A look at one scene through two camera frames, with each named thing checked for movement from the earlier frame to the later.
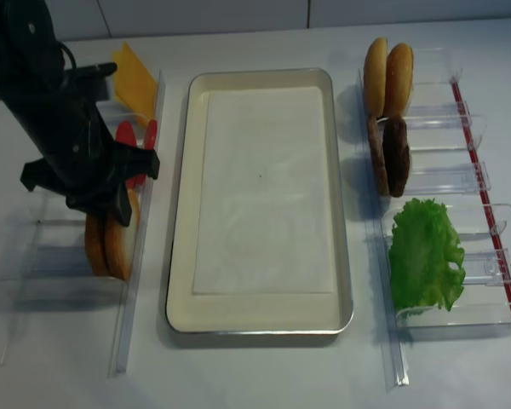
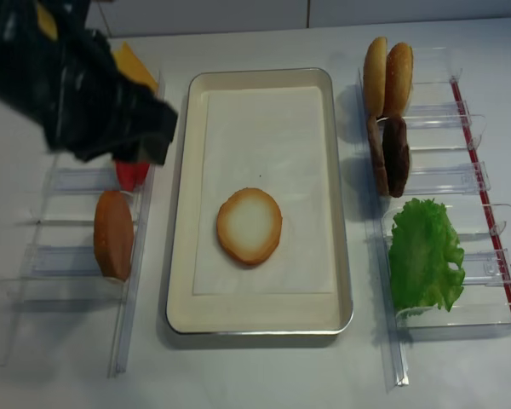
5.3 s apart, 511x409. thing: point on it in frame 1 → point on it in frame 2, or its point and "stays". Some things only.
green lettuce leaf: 422,244 stays
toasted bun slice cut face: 120,239 → 249,223
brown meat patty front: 396,155 stays
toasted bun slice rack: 95,244 → 113,233
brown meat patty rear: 379,156 stays
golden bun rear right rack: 374,77 stays
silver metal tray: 259,244 stays
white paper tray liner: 263,221 stays
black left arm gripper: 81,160 → 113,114
